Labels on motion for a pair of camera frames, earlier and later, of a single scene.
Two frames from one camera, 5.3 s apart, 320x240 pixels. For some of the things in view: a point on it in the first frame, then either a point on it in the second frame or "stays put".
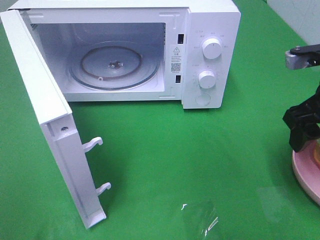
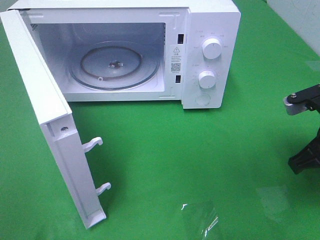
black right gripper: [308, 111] → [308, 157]
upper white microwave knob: [212, 48] stays put
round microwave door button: [203, 99] stays put
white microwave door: [56, 117] stays put
